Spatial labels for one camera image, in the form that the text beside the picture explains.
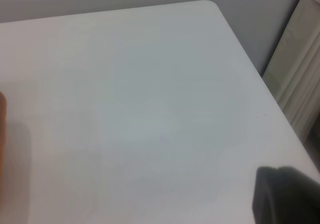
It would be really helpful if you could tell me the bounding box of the white pleated curtain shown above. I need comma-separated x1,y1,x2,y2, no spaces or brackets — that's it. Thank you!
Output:
261,0,320,141

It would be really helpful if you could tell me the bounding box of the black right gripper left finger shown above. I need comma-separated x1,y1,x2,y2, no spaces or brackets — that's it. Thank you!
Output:
251,166,288,224

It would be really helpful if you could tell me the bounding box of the orange-brown wicker basket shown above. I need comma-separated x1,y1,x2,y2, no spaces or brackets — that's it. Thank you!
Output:
0,91,8,174

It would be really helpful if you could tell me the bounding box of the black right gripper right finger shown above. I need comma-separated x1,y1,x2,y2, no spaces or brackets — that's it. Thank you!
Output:
277,166,320,224

